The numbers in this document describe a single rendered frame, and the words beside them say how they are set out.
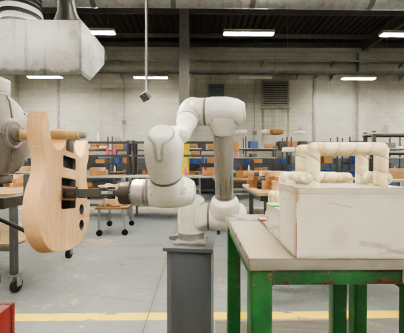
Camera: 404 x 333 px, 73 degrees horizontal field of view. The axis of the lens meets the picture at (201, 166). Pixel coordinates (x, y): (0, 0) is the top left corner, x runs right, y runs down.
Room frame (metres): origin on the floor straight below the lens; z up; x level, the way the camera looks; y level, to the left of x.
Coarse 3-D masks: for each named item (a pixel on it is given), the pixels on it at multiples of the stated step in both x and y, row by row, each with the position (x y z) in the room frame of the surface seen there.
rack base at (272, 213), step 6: (270, 204) 0.92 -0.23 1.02; (276, 204) 0.92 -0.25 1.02; (270, 210) 0.90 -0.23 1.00; (276, 210) 0.83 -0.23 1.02; (270, 216) 0.90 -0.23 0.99; (276, 216) 0.83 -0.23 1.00; (270, 222) 0.90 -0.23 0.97; (276, 222) 0.83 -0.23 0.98; (270, 228) 0.90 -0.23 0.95; (276, 228) 0.83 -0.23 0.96; (276, 234) 0.83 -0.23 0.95
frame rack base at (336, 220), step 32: (288, 192) 0.71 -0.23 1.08; (320, 192) 0.66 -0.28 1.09; (352, 192) 0.66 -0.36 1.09; (384, 192) 0.66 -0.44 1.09; (288, 224) 0.71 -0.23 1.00; (320, 224) 0.66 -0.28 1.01; (352, 224) 0.66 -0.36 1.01; (384, 224) 0.66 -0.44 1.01; (320, 256) 0.66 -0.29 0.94; (352, 256) 0.66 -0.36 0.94; (384, 256) 0.66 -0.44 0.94
